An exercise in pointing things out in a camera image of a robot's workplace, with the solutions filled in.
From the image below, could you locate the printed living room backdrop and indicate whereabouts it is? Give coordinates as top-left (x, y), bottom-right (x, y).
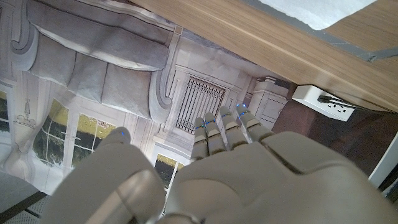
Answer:
top-left (0, 0), bottom-right (296, 194)

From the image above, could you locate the black power strip cable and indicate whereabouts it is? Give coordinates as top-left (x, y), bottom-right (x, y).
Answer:
top-left (317, 95), bottom-right (358, 110)

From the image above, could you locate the white paper towel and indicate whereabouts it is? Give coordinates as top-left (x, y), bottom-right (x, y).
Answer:
top-left (259, 0), bottom-right (377, 31)

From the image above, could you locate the white power strip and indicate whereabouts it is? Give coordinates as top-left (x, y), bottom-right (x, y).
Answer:
top-left (291, 85), bottom-right (356, 122)

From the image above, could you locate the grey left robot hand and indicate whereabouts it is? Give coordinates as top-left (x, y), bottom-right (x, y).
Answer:
top-left (40, 104), bottom-right (398, 224)

